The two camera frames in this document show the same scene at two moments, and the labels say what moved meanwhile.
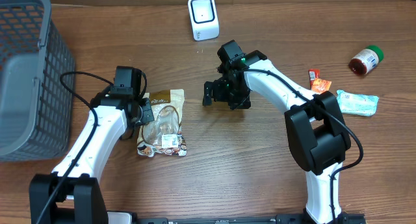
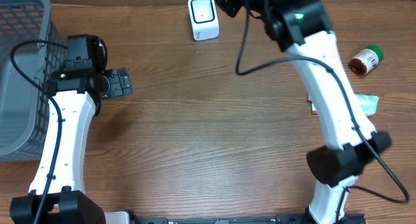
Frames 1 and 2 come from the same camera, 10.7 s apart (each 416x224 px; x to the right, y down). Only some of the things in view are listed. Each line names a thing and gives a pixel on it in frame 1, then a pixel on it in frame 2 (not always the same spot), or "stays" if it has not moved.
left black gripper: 145,113 → 120,82
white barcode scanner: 204,17 stays
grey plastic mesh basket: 37,79 stays
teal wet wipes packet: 355,104 stays
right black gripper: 212,91 → 228,5
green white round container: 366,61 stays
